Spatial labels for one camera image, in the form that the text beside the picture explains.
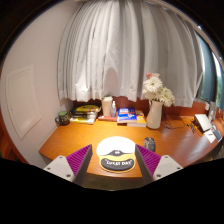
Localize white pleated curtain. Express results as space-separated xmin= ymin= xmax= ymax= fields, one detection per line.
xmin=58 ymin=0 xmax=202 ymax=107

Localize white ceramic vase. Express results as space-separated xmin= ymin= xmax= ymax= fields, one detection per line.
xmin=146 ymin=101 xmax=163 ymax=129

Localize yellow book under blue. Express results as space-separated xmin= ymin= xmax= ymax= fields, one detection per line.
xmin=128 ymin=110 xmax=146 ymax=127

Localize dark grey computer mouse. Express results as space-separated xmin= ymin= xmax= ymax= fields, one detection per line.
xmin=144 ymin=137 xmax=156 ymax=152

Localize black cable on desk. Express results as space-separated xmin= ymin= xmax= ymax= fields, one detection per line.
xmin=161 ymin=111 xmax=198 ymax=134

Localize dark green mug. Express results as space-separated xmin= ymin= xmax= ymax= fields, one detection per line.
xmin=55 ymin=111 xmax=70 ymax=126

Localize white paper card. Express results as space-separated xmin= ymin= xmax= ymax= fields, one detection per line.
xmin=204 ymin=130 xmax=216 ymax=143

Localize white tablet on stand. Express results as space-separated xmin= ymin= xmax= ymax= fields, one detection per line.
xmin=194 ymin=114 xmax=212 ymax=132

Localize small clear sanitizer bottle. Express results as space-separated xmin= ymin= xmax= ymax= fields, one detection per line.
xmin=111 ymin=101 xmax=116 ymax=118

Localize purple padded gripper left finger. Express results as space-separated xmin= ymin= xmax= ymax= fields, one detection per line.
xmin=44 ymin=145 xmax=92 ymax=186

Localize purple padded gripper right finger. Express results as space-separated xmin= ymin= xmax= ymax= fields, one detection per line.
xmin=135 ymin=145 xmax=182 ymax=184

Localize white and pink flowers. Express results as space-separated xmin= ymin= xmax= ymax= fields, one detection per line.
xmin=142 ymin=73 xmax=175 ymax=107

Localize yellow and black book stack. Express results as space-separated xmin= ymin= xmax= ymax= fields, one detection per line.
xmin=70 ymin=105 xmax=101 ymax=124

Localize red flat book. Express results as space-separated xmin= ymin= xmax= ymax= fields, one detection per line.
xmin=98 ymin=115 xmax=117 ymax=122

